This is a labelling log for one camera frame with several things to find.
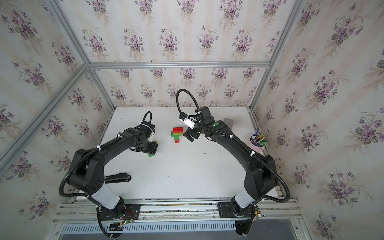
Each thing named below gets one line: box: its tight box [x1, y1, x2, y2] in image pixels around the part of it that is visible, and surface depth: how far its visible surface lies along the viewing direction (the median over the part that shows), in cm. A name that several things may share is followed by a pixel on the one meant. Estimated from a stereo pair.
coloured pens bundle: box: [250, 127, 268, 147], surface depth 91 cm
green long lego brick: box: [171, 134, 182, 140], surface depth 95 cm
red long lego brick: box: [173, 127, 184, 134], surface depth 92 cm
